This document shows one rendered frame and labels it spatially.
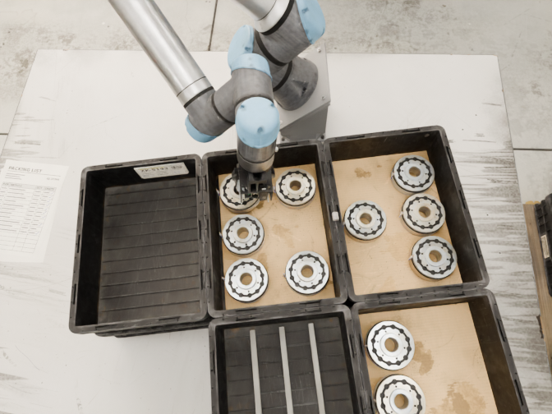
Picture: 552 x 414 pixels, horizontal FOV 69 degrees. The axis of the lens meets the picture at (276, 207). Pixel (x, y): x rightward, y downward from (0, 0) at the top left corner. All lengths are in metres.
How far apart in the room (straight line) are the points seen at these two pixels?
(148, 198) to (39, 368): 0.52
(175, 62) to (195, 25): 1.79
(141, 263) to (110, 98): 0.65
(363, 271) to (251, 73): 0.53
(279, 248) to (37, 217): 0.76
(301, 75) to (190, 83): 0.38
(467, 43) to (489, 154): 1.33
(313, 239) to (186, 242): 0.32
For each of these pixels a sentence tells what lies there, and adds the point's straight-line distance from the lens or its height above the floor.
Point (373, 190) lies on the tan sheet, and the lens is 1.06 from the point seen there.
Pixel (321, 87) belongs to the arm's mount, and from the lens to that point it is 1.13.
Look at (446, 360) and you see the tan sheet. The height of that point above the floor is 0.83.
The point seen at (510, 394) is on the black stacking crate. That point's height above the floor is 0.91.
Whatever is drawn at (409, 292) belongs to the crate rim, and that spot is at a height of 0.93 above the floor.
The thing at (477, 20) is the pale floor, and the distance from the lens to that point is 2.75.
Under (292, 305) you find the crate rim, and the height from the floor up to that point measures 0.93.
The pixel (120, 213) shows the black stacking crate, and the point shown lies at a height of 0.83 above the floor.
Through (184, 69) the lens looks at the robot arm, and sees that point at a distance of 0.85.
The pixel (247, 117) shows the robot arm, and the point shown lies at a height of 1.22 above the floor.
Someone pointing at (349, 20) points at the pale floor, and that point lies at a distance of 2.58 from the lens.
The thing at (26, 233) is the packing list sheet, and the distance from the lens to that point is 1.39.
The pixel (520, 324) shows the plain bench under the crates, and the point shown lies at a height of 0.70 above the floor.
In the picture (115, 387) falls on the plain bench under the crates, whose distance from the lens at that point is 1.19.
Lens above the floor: 1.79
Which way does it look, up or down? 69 degrees down
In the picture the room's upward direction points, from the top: 9 degrees counter-clockwise
